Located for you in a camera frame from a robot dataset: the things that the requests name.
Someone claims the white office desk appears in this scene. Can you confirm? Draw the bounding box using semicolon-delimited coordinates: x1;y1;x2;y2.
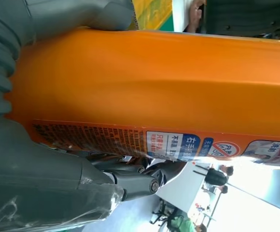
155;161;211;215

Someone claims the person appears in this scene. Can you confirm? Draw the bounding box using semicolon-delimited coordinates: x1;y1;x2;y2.
176;217;208;232
204;165;234;188
201;185;229;201

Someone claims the yellow plastic sheet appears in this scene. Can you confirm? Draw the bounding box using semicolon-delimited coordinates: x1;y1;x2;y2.
132;0;173;32

